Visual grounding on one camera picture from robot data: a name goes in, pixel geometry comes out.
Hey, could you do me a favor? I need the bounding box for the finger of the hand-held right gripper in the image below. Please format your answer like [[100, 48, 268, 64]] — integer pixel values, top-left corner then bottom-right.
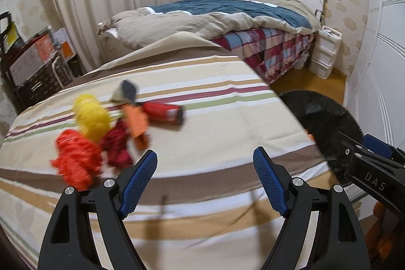
[[362, 134, 405, 164], [337, 131, 364, 160]]

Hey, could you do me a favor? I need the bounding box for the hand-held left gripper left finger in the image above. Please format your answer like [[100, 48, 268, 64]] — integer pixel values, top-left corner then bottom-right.
[[37, 150, 158, 270]]

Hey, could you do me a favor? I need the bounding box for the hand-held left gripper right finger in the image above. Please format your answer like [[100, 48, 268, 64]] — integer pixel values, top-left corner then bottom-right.
[[253, 147, 371, 270]]

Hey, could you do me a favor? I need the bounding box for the black trash bin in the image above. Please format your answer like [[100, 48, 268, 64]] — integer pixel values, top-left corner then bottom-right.
[[278, 90, 363, 186]]

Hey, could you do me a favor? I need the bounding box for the orange-red foam net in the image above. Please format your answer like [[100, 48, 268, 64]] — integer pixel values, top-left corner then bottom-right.
[[51, 129, 103, 190]]

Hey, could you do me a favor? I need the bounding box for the red snack wrapper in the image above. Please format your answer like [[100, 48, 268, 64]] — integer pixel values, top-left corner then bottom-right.
[[142, 102, 184, 125]]

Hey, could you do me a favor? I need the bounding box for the yellow foam net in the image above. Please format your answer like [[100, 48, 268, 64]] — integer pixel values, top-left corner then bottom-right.
[[73, 94, 111, 141]]

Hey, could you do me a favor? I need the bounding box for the orange cloth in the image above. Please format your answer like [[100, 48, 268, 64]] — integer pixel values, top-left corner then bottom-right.
[[364, 202, 405, 261]]

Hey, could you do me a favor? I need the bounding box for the striped tablecloth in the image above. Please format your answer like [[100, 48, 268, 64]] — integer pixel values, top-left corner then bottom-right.
[[0, 32, 333, 270]]

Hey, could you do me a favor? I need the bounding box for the white wardrobe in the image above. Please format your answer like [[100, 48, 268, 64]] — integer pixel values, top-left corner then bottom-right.
[[343, 0, 405, 204]]

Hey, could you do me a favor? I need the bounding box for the white plastic drawer unit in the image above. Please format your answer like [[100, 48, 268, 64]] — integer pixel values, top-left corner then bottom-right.
[[308, 26, 343, 78]]

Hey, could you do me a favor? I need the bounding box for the plaid bed sheet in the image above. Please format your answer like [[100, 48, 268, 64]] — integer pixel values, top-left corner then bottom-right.
[[211, 27, 315, 85]]

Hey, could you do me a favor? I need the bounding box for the brown patterned storage box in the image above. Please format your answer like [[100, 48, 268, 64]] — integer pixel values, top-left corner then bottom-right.
[[13, 52, 75, 106]]

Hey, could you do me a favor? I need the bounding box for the small white orange box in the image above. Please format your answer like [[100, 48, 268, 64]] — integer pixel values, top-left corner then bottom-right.
[[52, 27, 78, 60]]

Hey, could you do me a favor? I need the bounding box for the white orange cardboard box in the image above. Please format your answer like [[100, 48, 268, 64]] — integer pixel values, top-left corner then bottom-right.
[[8, 42, 45, 84]]

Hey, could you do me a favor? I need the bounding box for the blue beige duvet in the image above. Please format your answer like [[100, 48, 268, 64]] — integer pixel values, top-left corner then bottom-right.
[[101, 0, 321, 49]]

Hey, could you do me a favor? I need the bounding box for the yellow paper tag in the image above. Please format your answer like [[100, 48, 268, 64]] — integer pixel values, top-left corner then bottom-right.
[[7, 23, 18, 46]]

